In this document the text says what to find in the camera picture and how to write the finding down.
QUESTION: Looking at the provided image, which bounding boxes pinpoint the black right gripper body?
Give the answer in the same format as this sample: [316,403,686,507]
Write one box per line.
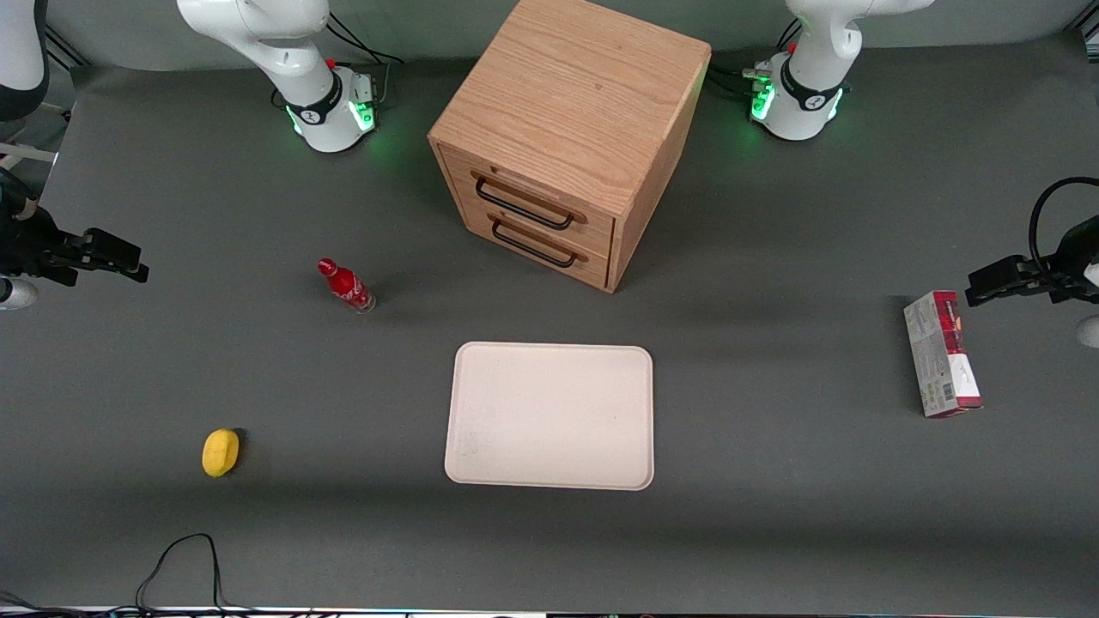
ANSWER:
[0,204,88,288]

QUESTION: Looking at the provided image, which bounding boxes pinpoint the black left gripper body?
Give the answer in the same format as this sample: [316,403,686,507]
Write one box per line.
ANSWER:
[1043,216,1099,304]

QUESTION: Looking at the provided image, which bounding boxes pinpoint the black wire drawer handle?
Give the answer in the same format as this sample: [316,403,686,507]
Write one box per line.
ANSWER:
[471,170,589,231]
[488,213,590,269]

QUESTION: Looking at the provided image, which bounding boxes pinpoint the wooden drawer with gripped handle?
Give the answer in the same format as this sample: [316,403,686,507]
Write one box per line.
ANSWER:
[438,144,617,258]

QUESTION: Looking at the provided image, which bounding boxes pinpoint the wooden drawer kept shut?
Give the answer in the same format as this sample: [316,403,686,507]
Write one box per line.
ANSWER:
[459,193,613,291]

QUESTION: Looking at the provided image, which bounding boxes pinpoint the wooden drawer cabinet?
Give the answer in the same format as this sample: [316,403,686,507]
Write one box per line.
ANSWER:
[428,0,712,294]

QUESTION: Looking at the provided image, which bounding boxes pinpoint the red and white carton box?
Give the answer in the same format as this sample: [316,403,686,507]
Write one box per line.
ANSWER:
[903,290,984,419]

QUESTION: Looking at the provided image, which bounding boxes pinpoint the yellow lemon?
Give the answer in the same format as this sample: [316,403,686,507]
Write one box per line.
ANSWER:
[202,428,240,478]

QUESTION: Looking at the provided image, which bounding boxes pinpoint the red cola bottle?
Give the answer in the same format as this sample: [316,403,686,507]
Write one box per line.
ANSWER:
[318,257,377,315]

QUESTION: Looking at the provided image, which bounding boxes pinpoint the beige plastic tray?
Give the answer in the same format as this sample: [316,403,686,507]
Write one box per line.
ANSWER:
[444,342,655,492]

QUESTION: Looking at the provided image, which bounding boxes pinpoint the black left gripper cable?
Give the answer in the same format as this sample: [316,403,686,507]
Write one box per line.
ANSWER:
[1029,176,1099,277]

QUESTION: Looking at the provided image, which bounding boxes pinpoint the white metal frame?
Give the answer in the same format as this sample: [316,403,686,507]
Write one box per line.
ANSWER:
[0,103,74,173]

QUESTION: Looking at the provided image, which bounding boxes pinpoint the black looped floor cable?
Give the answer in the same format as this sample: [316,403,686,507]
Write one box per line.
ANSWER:
[136,533,228,614]

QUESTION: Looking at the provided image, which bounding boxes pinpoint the black right base cables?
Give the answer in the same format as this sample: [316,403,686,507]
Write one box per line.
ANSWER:
[326,13,404,106]

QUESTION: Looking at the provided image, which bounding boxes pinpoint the black base cables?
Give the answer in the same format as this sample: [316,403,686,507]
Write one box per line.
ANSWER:
[326,13,404,106]
[708,17,804,100]

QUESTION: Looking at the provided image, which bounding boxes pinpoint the black left base cables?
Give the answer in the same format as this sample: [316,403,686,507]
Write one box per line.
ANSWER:
[708,17,804,100]

